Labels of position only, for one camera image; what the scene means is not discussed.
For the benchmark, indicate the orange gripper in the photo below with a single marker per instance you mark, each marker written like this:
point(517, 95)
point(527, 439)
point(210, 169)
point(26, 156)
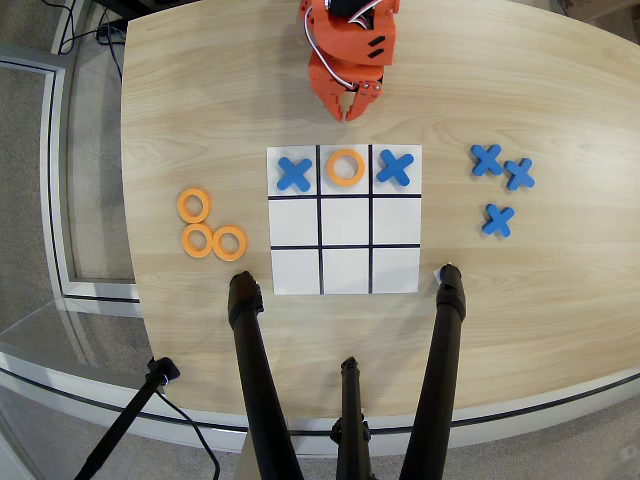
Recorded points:
point(327, 82)

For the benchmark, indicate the cardboard box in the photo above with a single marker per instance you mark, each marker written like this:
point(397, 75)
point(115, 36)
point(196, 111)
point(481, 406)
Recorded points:
point(595, 6)

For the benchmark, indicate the blue foam cross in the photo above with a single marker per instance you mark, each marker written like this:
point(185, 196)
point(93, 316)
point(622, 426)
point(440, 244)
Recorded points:
point(498, 220)
point(519, 174)
point(395, 168)
point(295, 174)
point(486, 160)

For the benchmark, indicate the white tic-tac-toe board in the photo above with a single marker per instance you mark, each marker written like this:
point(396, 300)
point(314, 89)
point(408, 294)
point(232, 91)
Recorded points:
point(395, 270)

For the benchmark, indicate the small white tag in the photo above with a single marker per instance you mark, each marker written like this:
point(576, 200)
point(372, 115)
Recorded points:
point(436, 274)

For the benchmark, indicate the short black tripod leg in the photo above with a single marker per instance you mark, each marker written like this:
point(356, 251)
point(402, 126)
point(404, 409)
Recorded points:
point(351, 415)

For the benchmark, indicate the thin black stand pole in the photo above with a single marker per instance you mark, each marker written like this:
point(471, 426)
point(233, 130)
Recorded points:
point(125, 420)

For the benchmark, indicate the white metal floor frame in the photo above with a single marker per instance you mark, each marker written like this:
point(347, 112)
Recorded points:
point(52, 175)

